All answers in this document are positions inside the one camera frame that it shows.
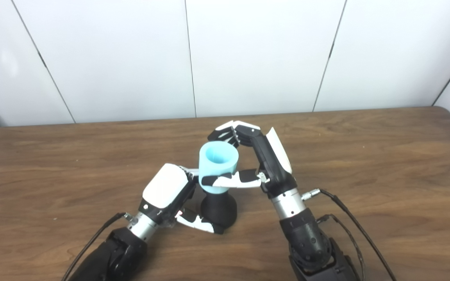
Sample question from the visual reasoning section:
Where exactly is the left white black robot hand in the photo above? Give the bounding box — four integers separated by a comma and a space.
138, 163, 225, 235

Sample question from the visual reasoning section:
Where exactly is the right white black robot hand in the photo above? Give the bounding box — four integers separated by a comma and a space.
202, 120, 298, 199

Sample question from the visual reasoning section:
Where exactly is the light-blue hose piece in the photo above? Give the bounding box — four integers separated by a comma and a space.
198, 141, 239, 195

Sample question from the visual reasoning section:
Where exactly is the black funnel-shaped nozzle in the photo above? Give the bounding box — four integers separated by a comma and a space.
201, 191, 238, 235

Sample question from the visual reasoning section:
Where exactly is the right wrist thick black cable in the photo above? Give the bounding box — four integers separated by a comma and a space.
301, 188, 397, 281

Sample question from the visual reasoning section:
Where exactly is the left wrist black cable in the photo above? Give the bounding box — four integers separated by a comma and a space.
61, 212, 138, 281

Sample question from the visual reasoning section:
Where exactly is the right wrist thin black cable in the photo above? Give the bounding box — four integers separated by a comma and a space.
317, 214, 366, 281

